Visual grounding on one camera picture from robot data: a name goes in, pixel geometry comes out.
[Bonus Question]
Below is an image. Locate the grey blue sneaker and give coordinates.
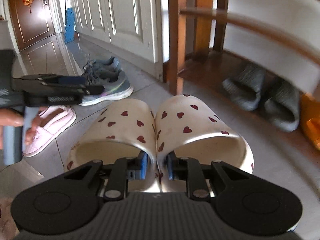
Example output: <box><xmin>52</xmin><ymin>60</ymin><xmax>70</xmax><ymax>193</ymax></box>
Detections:
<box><xmin>82</xmin><ymin>57</ymin><xmax>122</xmax><ymax>79</ymax></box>
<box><xmin>79</xmin><ymin>69</ymin><xmax>134</xmax><ymax>106</ymax></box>

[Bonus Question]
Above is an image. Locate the pink plush slipper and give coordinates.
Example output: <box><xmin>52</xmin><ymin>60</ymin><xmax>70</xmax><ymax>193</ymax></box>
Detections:
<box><xmin>23</xmin><ymin>106</ymin><xmax>76</xmax><ymax>158</ymax></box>

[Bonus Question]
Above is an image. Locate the brown entrance door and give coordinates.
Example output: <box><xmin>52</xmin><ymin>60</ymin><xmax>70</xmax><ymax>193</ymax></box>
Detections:
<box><xmin>8</xmin><ymin>0</ymin><xmax>55</xmax><ymax>50</ymax></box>

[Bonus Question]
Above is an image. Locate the brown wooden shoe rack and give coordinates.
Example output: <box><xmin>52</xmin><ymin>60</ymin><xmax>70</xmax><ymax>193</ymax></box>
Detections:
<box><xmin>162</xmin><ymin>0</ymin><xmax>320</xmax><ymax>120</ymax></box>

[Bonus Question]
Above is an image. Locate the white heart slipper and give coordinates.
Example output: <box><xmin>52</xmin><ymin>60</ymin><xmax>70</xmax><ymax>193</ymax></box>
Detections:
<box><xmin>155</xmin><ymin>94</ymin><xmax>254</xmax><ymax>192</ymax></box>
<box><xmin>65</xmin><ymin>99</ymin><xmax>160</xmax><ymax>193</ymax></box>

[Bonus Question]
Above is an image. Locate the white panelled door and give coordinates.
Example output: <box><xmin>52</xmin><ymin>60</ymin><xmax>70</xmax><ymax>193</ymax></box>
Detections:
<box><xmin>47</xmin><ymin>0</ymin><xmax>171</xmax><ymax>81</ymax></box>

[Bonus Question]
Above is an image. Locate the dark grey textured slipper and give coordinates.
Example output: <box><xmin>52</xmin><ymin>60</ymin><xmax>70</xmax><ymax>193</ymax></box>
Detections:
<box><xmin>222</xmin><ymin>62</ymin><xmax>266</xmax><ymax>111</ymax></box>

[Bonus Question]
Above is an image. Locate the orange slipper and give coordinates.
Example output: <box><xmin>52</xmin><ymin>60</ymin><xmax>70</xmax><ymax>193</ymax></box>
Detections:
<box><xmin>300</xmin><ymin>93</ymin><xmax>320</xmax><ymax>150</ymax></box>

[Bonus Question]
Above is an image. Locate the blue object by door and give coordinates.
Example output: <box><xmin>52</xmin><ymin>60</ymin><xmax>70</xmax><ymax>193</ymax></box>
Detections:
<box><xmin>65</xmin><ymin>0</ymin><xmax>75</xmax><ymax>44</ymax></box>

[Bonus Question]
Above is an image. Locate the person left hand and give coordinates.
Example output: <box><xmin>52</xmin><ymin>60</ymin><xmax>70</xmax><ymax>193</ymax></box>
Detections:
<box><xmin>0</xmin><ymin>106</ymin><xmax>49</xmax><ymax>151</ymax></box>

